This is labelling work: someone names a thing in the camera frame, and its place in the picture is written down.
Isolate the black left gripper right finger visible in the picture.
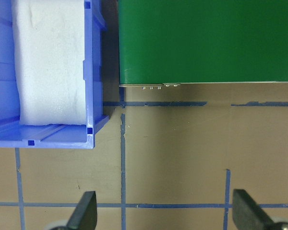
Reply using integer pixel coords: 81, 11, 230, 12
232, 189, 278, 230

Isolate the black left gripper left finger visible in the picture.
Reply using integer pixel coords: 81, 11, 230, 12
66, 191, 97, 230

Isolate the brown paper table cover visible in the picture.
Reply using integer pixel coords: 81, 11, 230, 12
0, 83, 288, 230

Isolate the blue bin left side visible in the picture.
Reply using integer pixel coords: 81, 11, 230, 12
0, 0, 108, 149

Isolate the white foam pad left bin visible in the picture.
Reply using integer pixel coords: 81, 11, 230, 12
12, 0, 86, 126

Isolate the green conveyor belt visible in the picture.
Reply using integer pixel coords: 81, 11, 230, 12
118, 0, 288, 85

